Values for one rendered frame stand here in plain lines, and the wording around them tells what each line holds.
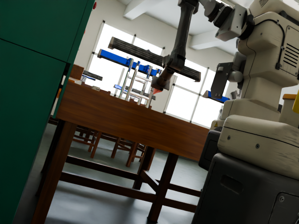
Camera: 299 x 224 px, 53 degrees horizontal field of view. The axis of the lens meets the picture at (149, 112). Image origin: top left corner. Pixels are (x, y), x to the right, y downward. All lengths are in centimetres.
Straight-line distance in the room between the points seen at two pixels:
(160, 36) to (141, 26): 53
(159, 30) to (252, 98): 629
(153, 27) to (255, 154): 666
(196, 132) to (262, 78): 55
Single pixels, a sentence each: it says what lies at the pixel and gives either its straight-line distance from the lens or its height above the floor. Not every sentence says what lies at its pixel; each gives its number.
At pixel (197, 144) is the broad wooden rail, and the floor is 66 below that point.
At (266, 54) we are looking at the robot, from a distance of 122.
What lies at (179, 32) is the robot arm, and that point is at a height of 118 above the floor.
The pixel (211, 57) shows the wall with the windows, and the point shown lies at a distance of 800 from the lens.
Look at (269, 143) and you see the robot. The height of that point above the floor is 75.
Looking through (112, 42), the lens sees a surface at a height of 107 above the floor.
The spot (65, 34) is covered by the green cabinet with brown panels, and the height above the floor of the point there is 96.
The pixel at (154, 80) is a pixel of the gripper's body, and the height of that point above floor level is 92.
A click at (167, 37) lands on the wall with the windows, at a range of 746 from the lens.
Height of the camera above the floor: 72
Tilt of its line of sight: 1 degrees up
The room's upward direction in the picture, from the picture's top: 18 degrees clockwise
